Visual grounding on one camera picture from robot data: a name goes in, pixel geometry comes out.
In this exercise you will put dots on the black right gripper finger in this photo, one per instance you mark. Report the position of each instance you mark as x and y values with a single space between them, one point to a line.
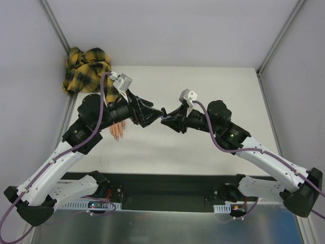
179 112
172 123

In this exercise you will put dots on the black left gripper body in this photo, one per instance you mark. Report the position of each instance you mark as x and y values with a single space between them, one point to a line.
135 109

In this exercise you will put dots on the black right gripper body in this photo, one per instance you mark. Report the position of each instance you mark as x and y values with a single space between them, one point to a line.
182 119

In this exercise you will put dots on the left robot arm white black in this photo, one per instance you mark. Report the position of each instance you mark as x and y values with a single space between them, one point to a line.
39 197

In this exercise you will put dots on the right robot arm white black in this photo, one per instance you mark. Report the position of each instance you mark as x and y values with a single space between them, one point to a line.
296 187

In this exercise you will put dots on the mannequin hand with long nails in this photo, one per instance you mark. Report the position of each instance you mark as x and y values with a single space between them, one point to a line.
117 129

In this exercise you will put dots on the yellow plaid shirt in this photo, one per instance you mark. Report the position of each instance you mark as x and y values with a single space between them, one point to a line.
84 70

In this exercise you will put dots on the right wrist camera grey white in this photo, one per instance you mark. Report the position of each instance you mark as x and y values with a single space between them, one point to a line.
187 98

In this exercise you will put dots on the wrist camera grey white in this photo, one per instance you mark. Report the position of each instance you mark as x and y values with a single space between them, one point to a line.
121 83
187 98

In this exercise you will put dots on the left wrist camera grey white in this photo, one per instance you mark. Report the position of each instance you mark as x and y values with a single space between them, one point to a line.
121 83

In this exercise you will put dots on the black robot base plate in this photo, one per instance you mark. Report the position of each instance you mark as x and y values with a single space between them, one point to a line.
174 193

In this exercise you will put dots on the white slotted cable duct right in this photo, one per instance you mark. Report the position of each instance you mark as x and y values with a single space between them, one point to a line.
222 209

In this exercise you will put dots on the white slotted cable duct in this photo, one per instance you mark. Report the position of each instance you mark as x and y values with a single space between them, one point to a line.
222 209
89 204

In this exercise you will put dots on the white slotted cable duct left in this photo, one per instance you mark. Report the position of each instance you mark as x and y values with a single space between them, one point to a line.
89 204

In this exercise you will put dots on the aluminium corner post left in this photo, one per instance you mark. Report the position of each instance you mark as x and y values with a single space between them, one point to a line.
55 25

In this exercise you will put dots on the aluminium corner post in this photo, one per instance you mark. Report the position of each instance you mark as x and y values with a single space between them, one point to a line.
55 25
298 7

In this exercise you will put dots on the aluminium corner post right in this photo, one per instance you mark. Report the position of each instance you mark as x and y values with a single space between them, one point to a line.
298 7

